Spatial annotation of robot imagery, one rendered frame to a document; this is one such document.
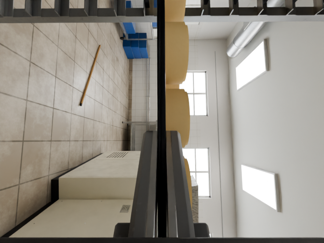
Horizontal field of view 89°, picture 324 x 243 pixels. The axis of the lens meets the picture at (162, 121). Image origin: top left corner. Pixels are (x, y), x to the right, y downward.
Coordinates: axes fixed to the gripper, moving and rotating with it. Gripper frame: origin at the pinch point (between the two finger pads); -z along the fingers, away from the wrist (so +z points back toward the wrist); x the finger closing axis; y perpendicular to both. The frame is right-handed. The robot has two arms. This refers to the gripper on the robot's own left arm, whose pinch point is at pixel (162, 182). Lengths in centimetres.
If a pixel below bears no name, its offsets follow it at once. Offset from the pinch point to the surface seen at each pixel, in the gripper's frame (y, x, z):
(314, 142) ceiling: -153, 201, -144
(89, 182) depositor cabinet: -126, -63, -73
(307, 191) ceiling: -212, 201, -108
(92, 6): 2, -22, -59
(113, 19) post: -1, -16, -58
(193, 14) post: 0, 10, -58
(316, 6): 2, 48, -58
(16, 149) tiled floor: -79, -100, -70
